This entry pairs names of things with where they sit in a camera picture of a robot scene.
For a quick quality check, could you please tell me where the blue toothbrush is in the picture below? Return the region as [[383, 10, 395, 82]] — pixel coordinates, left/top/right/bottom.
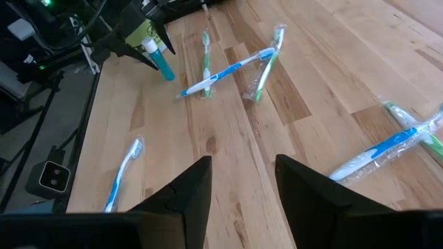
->
[[327, 109, 443, 186], [177, 46, 278, 100], [101, 133, 146, 214]]

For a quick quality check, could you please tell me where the blue toothpaste tube white cap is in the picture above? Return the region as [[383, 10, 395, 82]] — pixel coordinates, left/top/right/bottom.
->
[[141, 37, 177, 82]]

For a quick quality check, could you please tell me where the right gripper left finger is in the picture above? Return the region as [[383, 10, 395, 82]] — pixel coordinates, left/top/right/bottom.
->
[[128, 155, 213, 249]]

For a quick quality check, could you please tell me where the black table-level camera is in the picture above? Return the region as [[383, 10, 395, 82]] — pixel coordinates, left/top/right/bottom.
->
[[24, 158, 73, 201]]

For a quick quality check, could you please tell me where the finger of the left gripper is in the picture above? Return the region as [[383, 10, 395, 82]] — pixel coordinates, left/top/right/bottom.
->
[[90, 34, 160, 71], [150, 15, 177, 55]]

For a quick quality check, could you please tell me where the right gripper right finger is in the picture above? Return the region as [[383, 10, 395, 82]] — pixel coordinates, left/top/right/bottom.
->
[[275, 154, 395, 249]]

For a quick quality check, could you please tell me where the green canister white lid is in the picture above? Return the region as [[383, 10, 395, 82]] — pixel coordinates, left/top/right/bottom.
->
[[123, 19, 170, 58]]

